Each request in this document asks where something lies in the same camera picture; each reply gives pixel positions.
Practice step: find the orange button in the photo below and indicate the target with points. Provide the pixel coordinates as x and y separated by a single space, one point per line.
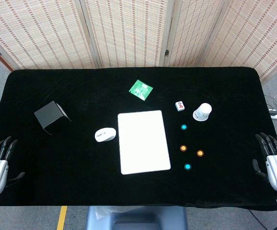
183 148
200 153

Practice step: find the cyan button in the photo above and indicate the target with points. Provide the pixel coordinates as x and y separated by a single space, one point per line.
188 166
183 127

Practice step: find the white rectangular magnetic board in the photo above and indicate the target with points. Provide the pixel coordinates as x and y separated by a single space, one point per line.
143 142

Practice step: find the yellow floor tape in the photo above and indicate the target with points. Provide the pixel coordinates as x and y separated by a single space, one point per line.
62 218

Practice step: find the black glossy box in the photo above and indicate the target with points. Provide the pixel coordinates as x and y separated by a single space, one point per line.
48 114

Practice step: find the black velvet tablecloth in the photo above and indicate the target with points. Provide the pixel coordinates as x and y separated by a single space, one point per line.
81 163

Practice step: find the white printed paper cup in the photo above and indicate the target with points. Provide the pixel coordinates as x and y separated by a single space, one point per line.
202 111

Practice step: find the white computer mouse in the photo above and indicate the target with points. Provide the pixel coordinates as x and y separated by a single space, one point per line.
105 134

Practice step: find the white mahjong tile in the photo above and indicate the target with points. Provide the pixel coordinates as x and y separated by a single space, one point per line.
180 106

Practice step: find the woven bamboo screen panel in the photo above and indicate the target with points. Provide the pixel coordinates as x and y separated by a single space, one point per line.
40 33
191 33
129 31
253 36

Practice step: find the green foil packet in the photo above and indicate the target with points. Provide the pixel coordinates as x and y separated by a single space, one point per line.
141 89

